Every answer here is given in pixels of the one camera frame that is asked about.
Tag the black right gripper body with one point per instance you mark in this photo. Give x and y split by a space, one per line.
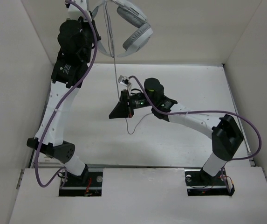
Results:
140 101

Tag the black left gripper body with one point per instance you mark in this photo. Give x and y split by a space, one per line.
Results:
88 31

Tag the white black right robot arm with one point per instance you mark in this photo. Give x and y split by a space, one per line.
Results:
224 132

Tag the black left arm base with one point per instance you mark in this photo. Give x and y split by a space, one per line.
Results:
74 187

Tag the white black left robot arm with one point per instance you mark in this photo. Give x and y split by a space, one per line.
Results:
76 39

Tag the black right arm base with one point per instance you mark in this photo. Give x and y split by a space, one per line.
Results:
198 183

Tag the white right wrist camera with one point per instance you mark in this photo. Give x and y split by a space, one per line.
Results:
125 81

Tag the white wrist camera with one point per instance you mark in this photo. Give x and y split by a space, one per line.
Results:
76 8
125 81

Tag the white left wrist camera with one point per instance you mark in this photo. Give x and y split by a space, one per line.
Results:
76 8

